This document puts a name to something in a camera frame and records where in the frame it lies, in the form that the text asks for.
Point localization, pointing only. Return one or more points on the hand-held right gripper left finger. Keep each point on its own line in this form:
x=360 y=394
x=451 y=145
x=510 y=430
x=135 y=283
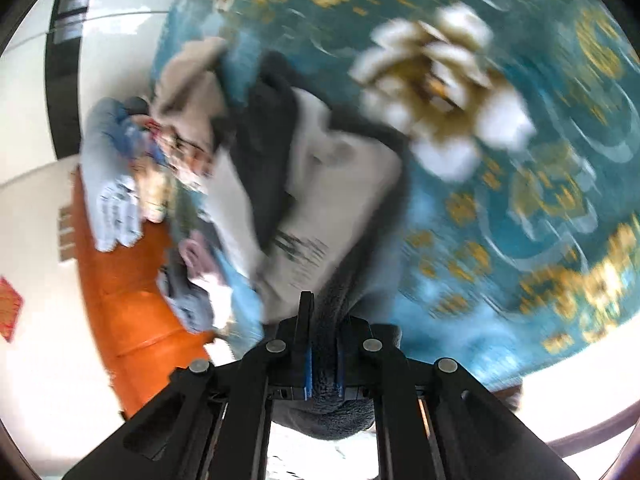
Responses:
x=307 y=370

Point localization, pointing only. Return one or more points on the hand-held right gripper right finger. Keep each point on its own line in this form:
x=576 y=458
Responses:
x=341 y=375

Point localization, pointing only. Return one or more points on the black and white jacket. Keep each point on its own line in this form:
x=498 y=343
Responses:
x=345 y=170

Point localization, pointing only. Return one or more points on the blue-grey folded garment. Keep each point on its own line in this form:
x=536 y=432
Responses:
x=187 y=310

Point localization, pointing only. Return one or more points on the pink folded garment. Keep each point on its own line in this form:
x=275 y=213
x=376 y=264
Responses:
x=192 y=255

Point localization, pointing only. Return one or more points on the dark grey folded garment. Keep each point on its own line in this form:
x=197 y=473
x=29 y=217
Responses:
x=172 y=272

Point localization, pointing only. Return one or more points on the orange wooden headboard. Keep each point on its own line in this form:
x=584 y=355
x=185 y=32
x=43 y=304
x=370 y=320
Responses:
x=130 y=320

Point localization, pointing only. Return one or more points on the teal floral bedsheet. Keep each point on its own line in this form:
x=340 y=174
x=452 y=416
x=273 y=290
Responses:
x=500 y=260

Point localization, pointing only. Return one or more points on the floral folded blanket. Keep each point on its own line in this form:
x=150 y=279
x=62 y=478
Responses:
x=155 y=185

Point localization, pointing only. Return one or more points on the white glossy wardrobe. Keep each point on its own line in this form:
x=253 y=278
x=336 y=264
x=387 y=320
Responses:
x=115 y=60

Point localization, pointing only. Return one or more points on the wooden bed side rail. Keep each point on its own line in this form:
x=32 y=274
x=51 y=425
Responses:
x=510 y=396

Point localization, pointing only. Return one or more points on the grey wall vent grid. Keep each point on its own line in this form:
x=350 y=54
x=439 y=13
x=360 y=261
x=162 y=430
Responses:
x=65 y=232

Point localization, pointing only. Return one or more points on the red wall hanging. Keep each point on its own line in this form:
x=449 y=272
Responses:
x=9 y=310

